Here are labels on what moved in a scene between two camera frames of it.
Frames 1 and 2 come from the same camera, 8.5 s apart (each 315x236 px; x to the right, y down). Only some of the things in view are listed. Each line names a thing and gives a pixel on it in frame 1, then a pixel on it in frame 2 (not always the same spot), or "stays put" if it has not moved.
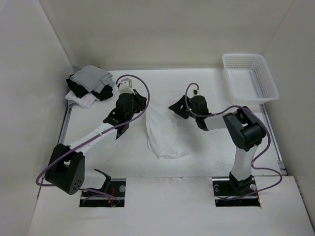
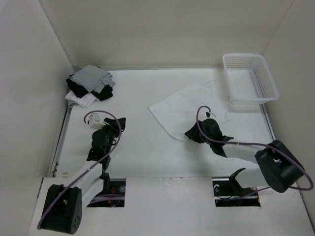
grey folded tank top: x=93 y=78 stays put
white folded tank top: x=86 y=101 stays put
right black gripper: x=175 y=108 -> x=192 y=133
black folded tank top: x=106 y=93 stays put
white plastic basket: x=248 y=79 stays put
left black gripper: x=141 y=101 -> x=113 y=124
